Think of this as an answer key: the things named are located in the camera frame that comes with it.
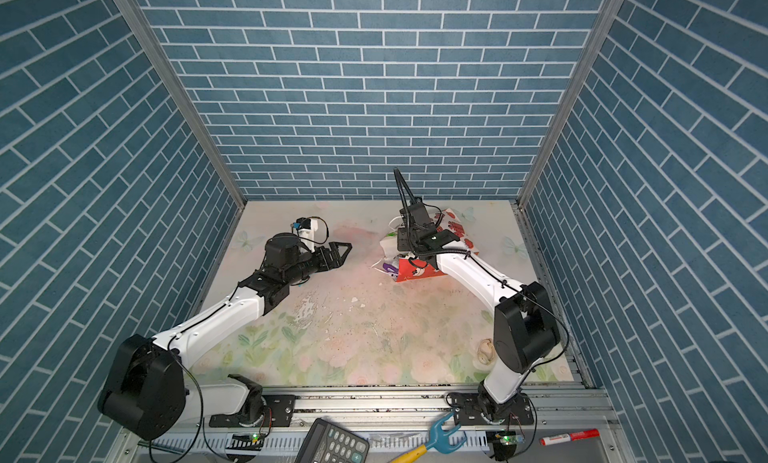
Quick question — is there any aluminium front rail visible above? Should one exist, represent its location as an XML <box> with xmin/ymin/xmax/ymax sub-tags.
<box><xmin>108</xmin><ymin>384</ymin><xmax>632</xmax><ymax>462</ymax></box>

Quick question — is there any blue yellow clamp tool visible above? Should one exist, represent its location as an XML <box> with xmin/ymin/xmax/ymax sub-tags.
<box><xmin>392</xmin><ymin>411</ymin><xmax>467</xmax><ymax>463</ymax></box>

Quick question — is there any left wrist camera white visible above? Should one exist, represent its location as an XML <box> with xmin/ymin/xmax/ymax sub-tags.
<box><xmin>291</xmin><ymin>217</ymin><xmax>319</xmax><ymax>239</ymax></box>

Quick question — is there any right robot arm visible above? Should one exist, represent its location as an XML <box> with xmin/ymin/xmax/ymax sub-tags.
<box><xmin>398</xmin><ymin>198</ymin><xmax>561</xmax><ymax>421</ymax></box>

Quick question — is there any purple snack packet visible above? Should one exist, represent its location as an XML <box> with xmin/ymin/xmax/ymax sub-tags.
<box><xmin>373</xmin><ymin>258</ymin><xmax>399</xmax><ymax>280</ymax></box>

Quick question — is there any beige shell sticker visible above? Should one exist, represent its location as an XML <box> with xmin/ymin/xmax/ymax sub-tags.
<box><xmin>476</xmin><ymin>338</ymin><xmax>496</xmax><ymax>367</ymax></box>

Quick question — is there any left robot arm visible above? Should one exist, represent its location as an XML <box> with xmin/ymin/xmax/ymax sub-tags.
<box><xmin>97</xmin><ymin>233</ymin><xmax>352</xmax><ymax>440</ymax></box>

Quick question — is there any red marker pen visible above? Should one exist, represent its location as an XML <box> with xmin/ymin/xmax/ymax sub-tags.
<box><xmin>540</xmin><ymin>429</ymin><xmax>600</xmax><ymax>446</ymax></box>

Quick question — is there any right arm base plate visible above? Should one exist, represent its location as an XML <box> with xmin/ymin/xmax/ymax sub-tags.
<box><xmin>445</xmin><ymin>392</ymin><xmax>535</xmax><ymax>426</ymax></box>

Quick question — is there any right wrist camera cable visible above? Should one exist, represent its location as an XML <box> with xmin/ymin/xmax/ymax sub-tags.
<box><xmin>392</xmin><ymin>167</ymin><xmax>418</xmax><ymax>224</ymax></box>

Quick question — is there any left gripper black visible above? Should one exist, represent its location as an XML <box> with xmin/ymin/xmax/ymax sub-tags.
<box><xmin>282</xmin><ymin>241</ymin><xmax>351</xmax><ymax>287</ymax></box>

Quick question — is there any red white paper bag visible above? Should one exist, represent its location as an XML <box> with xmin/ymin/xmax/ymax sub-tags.
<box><xmin>371</xmin><ymin>205</ymin><xmax>478</xmax><ymax>282</ymax></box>

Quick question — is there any black calculator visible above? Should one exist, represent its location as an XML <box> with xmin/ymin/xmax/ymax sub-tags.
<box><xmin>294</xmin><ymin>418</ymin><xmax>370</xmax><ymax>463</ymax></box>

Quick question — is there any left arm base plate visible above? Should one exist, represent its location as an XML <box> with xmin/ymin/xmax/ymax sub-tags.
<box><xmin>208</xmin><ymin>394</ymin><xmax>297</xmax><ymax>428</ymax></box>

